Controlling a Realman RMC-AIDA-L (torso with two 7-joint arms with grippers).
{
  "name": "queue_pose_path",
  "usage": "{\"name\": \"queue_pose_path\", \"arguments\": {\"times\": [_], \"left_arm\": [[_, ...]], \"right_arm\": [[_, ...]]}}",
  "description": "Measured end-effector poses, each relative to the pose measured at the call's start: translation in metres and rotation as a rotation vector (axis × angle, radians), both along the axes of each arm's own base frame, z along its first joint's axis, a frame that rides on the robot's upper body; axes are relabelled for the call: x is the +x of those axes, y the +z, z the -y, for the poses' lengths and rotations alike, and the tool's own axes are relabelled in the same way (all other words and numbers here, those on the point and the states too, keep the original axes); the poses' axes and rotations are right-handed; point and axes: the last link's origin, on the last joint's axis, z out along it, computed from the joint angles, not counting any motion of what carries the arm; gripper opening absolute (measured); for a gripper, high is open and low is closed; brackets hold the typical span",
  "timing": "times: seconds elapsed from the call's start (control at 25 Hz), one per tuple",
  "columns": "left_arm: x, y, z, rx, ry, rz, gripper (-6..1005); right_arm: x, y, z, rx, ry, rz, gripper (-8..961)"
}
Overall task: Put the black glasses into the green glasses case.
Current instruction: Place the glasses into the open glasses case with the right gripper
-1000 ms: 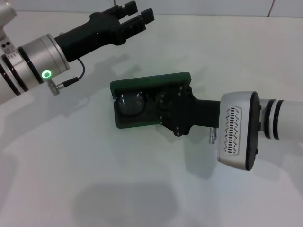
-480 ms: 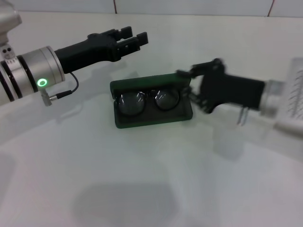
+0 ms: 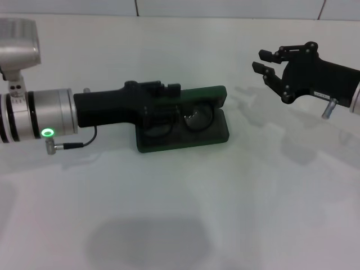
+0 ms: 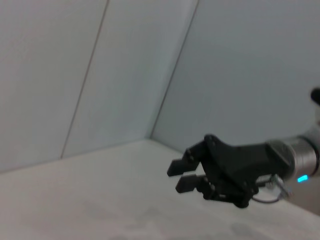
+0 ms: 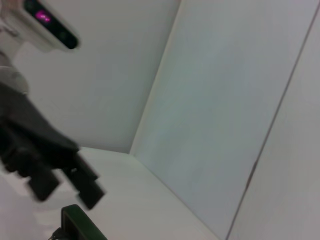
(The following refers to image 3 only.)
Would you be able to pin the silver stub on left gripper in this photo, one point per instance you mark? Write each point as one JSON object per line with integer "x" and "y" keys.
{"x": 87, "y": 90}

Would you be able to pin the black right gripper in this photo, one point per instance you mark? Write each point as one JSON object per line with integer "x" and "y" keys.
{"x": 312, "y": 76}

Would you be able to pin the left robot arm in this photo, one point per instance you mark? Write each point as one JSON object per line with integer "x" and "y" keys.
{"x": 47, "y": 112}

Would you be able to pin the black thin-framed glasses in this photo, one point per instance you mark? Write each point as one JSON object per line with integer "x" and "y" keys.
{"x": 198, "y": 118}

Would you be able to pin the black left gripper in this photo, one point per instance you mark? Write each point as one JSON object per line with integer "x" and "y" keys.
{"x": 107, "y": 108}

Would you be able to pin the green glasses case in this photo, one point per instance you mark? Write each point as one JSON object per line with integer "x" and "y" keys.
{"x": 202, "y": 94}

